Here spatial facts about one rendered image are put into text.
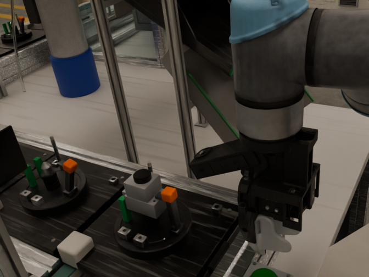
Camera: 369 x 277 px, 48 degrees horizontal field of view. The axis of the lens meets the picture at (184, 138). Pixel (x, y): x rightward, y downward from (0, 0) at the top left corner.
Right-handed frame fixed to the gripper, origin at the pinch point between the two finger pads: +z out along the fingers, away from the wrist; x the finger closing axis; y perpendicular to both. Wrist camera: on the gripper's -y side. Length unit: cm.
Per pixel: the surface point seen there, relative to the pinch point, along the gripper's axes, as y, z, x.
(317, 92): -63, 104, 253
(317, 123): -10, 18, 65
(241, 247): -5.5, 7.9, 5.2
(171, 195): -14.9, -3.7, 0.9
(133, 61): -94, 16, 88
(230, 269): -5.4, 8.4, 0.7
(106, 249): -25.9, 6.7, -5.8
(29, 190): -50, 5, -1
